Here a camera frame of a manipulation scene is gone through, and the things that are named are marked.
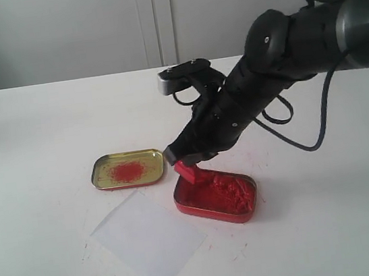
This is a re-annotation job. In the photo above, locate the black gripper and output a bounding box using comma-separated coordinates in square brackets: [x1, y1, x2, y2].
[164, 58, 293, 166]

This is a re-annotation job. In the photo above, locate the red stamp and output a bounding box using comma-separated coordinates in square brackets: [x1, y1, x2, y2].
[173, 161, 209, 185]

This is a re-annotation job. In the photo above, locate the red ink tin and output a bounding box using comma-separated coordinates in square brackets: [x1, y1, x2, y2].
[173, 169, 257, 224]

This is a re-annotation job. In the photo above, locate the white paper sheet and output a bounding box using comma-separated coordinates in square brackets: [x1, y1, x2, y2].
[91, 190, 206, 276]

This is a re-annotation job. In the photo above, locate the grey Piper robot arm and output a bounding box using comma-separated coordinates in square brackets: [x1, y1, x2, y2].
[159, 0, 369, 165]

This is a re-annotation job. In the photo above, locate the gold tin lid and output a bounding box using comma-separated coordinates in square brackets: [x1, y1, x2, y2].
[90, 148, 165, 191]

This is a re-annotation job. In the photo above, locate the white cabinet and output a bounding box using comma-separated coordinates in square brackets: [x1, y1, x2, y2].
[0, 0, 304, 90]

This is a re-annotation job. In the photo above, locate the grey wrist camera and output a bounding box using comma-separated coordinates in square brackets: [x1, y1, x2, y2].
[157, 58, 211, 96]

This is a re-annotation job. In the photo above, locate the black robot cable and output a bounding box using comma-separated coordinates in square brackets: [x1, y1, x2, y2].
[159, 0, 369, 169]

